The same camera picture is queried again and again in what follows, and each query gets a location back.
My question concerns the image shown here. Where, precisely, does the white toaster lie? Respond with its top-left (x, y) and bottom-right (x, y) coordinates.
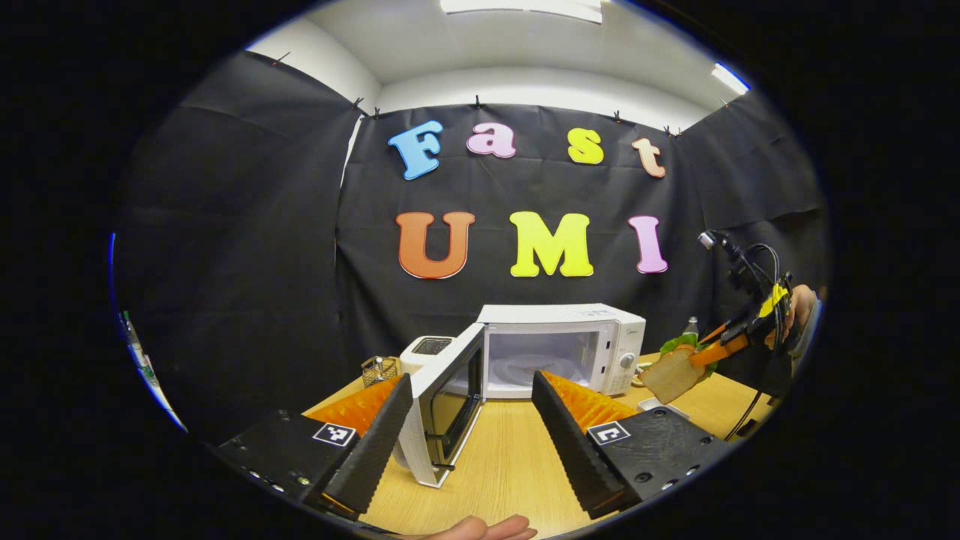
top-left (399, 335), bottom-right (457, 376)

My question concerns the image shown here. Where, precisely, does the white microwave oven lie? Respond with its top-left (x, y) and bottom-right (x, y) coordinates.
top-left (395, 303), bottom-right (647, 489)

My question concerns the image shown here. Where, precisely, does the small ceiling light panel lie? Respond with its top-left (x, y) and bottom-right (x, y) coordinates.
top-left (711, 62), bottom-right (751, 96)

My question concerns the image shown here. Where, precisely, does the bread and lettuce sandwich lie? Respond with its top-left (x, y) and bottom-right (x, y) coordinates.
top-left (639, 332), bottom-right (722, 406)

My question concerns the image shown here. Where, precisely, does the metal wire basket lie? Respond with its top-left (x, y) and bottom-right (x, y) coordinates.
top-left (361, 355), bottom-right (399, 389)

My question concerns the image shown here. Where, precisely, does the long ceiling light panel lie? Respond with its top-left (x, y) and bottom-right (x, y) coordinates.
top-left (439, 0), bottom-right (605, 25)

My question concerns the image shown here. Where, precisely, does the white rectangular food container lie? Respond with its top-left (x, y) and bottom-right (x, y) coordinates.
top-left (636, 397), bottom-right (692, 422)

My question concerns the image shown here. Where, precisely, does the black cable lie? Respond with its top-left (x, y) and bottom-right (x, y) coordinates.
top-left (724, 345), bottom-right (785, 443)

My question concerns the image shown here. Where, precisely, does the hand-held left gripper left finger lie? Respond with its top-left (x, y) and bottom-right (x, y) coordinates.
top-left (212, 373), bottom-right (415, 518)

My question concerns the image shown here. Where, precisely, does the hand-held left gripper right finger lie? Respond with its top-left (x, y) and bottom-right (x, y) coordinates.
top-left (531, 370), bottom-right (732, 520)

